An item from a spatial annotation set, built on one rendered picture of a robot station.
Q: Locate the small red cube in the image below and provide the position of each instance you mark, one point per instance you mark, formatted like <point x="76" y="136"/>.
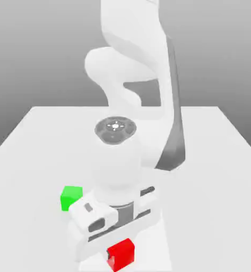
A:
<point x="122" y="254"/>

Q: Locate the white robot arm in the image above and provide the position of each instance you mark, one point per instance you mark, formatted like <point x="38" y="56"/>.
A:
<point x="125" y="63"/>

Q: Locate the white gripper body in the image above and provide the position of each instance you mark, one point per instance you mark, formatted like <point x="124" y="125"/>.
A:
<point x="108" y="239"/>

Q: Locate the small green cube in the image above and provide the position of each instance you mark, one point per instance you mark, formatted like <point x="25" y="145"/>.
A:
<point x="70" y="196"/>

